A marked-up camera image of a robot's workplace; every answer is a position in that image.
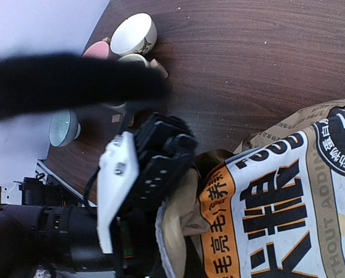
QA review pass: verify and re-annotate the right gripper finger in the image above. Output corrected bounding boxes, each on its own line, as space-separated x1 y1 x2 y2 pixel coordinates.
0 53 169 121

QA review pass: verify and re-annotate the pet food bag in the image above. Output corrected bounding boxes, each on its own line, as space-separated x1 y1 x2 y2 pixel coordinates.
151 99 345 277

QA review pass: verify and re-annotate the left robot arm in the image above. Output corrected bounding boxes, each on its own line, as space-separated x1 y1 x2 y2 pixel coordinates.
0 182 162 277

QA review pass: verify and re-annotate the pink pet bowl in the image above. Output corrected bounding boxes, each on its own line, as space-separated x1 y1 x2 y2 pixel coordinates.
82 41 110 59

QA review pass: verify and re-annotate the cream pet bowl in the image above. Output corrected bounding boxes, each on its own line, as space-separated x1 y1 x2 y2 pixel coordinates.
101 53 169 128

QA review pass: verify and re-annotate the light blue ceramic bowl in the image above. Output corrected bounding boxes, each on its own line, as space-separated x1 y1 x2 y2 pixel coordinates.
49 109 81 147

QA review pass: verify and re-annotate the white ceramic bowl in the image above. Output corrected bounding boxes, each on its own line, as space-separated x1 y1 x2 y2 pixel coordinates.
110 13 158 57

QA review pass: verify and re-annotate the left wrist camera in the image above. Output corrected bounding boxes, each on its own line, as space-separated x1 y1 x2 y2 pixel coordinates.
83 113 198 254

